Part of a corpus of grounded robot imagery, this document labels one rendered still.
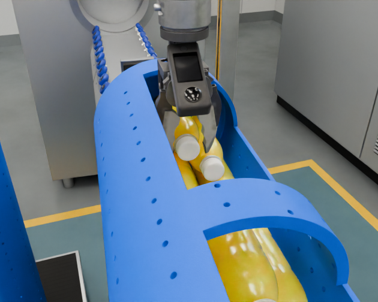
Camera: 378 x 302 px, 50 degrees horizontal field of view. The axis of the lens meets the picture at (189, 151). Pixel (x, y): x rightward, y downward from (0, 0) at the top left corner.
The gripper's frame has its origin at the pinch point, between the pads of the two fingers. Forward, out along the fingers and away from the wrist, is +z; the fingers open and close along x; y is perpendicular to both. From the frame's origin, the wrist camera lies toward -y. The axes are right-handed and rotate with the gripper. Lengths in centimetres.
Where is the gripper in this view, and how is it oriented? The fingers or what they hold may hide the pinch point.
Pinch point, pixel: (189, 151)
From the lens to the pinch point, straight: 67.7
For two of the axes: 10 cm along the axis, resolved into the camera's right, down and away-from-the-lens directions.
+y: -2.3, -5.1, 8.3
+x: -9.7, 1.3, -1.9
